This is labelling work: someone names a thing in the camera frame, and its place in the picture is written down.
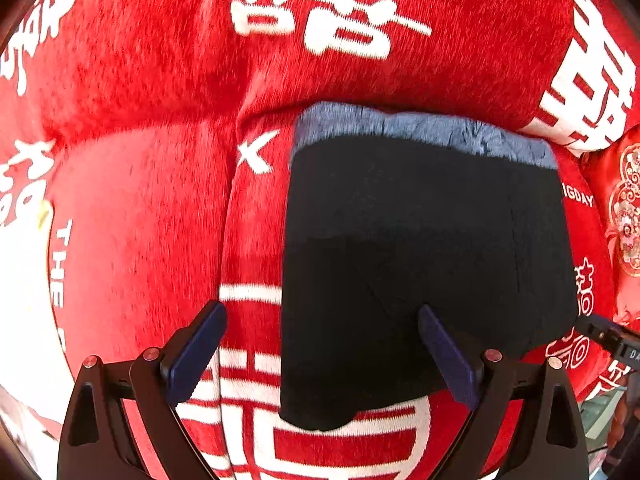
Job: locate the red white character pillow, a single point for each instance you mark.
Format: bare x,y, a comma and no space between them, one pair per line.
592,92

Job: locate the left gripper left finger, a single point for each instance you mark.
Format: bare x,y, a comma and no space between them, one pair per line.
96,439

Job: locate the person's right hand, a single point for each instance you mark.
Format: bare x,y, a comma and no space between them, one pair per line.
617,428

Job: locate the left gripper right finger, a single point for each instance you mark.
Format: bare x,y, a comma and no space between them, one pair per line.
548,441

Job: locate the black pants blue waistband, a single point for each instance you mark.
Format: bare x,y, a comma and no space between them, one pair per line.
390,213

